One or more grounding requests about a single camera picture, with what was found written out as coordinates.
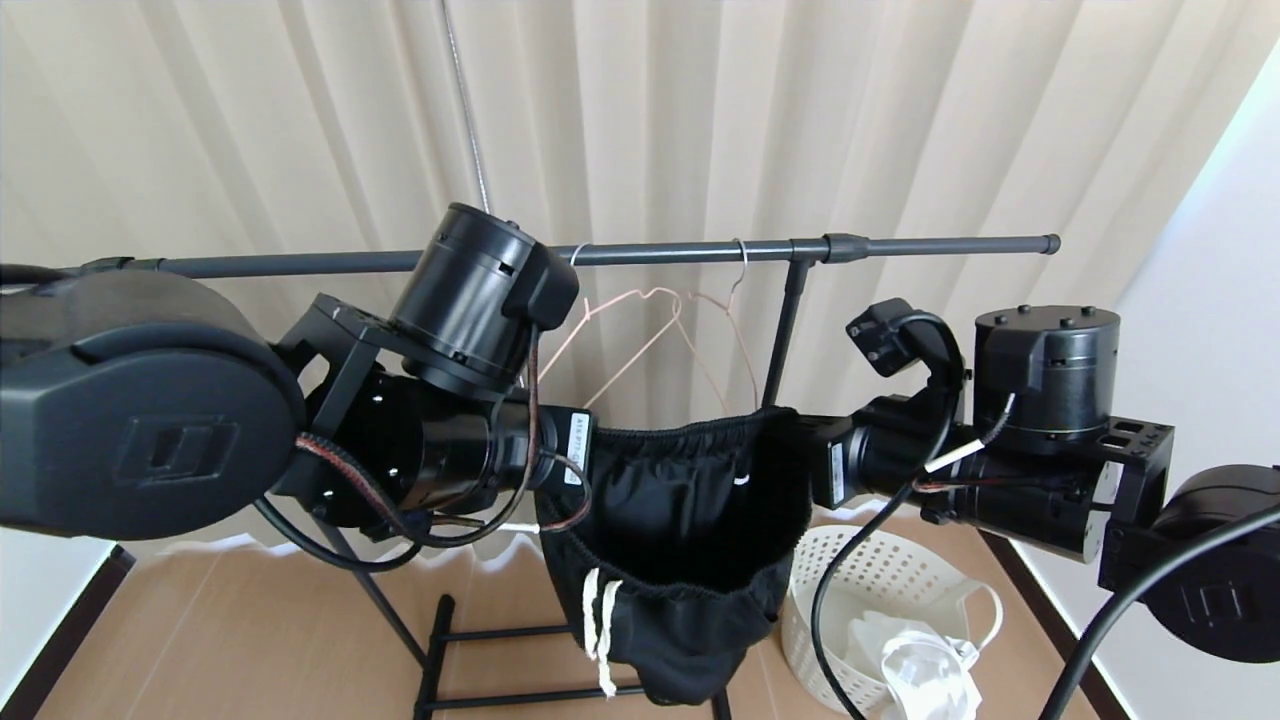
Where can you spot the white laundry basket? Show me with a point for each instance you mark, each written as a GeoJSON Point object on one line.
{"type": "Point", "coordinates": [900, 575]}

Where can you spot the pink clothes hanger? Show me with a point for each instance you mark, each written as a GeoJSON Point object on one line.
{"type": "Point", "coordinates": [640, 356]}
{"type": "Point", "coordinates": [746, 350]}

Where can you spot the heap of clothes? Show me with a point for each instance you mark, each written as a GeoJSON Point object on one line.
{"type": "Point", "coordinates": [930, 670]}

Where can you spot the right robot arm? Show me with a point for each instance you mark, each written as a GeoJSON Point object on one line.
{"type": "Point", "coordinates": [1045, 380]}

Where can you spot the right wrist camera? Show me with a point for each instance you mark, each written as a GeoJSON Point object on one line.
{"type": "Point", "coordinates": [880, 335]}

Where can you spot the black clothes rack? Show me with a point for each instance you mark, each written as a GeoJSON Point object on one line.
{"type": "Point", "coordinates": [900, 246]}

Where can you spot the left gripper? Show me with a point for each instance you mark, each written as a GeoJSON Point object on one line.
{"type": "Point", "coordinates": [470, 450]}

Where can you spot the black shorts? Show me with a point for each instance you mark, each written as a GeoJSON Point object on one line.
{"type": "Point", "coordinates": [680, 500]}

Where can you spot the beige curtain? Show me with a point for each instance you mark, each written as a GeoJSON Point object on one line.
{"type": "Point", "coordinates": [300, 120]}

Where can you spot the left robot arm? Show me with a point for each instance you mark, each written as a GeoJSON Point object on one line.
{"type": "Point", "coordinates": [140, 400]}

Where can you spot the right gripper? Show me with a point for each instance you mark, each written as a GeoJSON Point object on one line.
{"type": "Point", "coordinates": [890, 450]}

